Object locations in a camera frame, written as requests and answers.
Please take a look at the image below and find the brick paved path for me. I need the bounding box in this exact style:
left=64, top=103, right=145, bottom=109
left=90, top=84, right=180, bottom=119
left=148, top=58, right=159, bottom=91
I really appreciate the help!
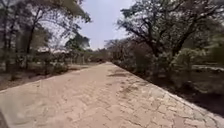
left=0, top=61, right=224, bottom=128

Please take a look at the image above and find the group of trees and bushes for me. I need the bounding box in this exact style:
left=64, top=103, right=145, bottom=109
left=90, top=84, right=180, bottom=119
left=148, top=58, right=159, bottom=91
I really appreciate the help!
left=104, top=0, right=224, bottom=89

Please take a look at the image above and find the dry leaf-strewn ground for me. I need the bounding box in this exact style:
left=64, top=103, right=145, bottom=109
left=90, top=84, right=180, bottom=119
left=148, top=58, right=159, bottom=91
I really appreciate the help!
left=111, top=61, right=224, bottom=118
left=0, top=62, right=101, bottom=92

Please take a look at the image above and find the group of thin trees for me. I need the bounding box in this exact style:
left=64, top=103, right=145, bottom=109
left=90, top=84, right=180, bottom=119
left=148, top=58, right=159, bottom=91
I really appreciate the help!
left=0, top=0, right=109, bottom=81

